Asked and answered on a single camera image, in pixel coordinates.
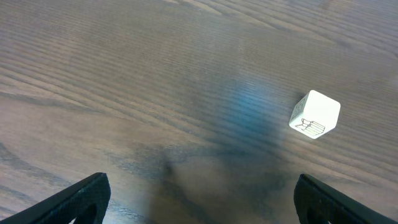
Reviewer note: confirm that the yellow letter B wooden block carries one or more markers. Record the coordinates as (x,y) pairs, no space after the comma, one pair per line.
(315,114)

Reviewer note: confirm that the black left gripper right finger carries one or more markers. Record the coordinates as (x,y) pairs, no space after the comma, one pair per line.
(318,203)

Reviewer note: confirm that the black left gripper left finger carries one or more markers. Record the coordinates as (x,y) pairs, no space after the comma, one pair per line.
(84,202)

